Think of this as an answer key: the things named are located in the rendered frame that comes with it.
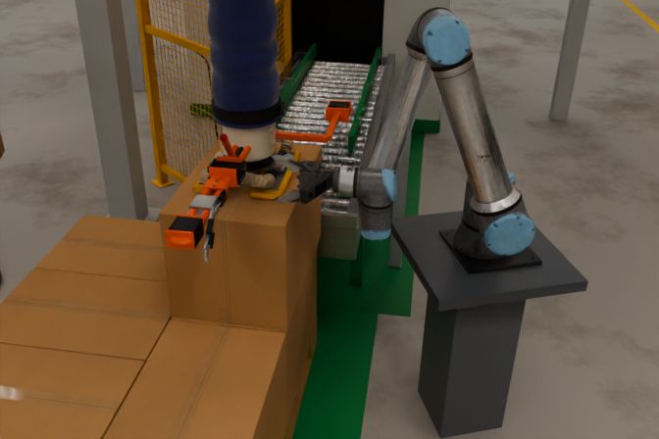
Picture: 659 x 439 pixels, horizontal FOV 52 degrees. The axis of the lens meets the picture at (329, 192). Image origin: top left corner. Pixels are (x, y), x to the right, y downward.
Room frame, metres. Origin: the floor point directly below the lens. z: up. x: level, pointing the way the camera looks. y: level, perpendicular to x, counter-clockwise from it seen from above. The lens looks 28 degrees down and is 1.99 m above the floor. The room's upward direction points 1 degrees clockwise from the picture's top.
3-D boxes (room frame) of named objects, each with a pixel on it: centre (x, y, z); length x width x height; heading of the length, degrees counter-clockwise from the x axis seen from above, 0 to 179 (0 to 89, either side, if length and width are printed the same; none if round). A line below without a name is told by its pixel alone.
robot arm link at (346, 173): (1.75, -0.05, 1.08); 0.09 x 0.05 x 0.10; 172
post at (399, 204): (2.92, -0.35, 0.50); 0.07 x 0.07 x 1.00; 82
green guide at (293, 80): (3.97, 0.28, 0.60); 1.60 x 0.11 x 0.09; 172
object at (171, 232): (1.46, 0.37, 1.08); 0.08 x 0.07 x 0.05; 172
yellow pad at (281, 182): (2.04, 0.18, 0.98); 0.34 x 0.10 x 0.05; 172
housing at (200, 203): (1.60, 0.34, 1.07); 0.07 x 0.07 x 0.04; 82
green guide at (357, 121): (3.89, -0.25, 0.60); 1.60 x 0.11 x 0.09; 172
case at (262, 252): (2.05, 0.28, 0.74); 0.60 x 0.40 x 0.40; 171
